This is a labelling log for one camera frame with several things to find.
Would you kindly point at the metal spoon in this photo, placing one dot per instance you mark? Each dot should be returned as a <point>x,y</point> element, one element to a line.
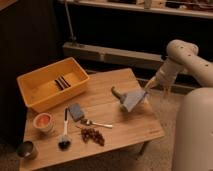
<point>89,122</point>

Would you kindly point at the long grey baseboard unit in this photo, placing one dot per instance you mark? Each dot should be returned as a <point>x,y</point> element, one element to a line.
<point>113,55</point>

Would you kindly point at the dark red grape bunch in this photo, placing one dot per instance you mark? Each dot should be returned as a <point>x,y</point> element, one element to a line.
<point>92,134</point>

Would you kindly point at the grey blue sponge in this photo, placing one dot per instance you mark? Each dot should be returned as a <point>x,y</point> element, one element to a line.
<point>76,112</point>

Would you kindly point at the grey dustpan with handle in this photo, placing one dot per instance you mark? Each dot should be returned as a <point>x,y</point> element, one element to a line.
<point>129,100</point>

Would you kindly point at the orange ceramic cup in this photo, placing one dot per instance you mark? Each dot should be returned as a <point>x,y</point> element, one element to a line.
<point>43,122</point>

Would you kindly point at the metal lamp stand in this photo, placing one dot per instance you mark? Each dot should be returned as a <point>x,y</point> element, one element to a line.
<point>72,36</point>

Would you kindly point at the wooden table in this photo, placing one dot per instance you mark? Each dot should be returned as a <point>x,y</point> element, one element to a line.
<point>119,129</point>

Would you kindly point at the metal cup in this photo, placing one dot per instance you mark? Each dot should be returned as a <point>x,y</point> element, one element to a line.
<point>27,150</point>

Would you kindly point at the dark striped item in bin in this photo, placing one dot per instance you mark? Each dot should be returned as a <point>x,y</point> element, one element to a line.
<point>62,83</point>

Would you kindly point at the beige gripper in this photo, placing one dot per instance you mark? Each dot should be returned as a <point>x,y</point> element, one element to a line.
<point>151,83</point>

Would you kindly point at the yellow plastic bin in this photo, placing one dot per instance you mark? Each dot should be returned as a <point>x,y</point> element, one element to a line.
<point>39,90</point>

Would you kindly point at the black and white brush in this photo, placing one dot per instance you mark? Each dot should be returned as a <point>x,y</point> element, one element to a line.
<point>65,141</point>

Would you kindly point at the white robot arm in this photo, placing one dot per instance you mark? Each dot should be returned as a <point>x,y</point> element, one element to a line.
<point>193,144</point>

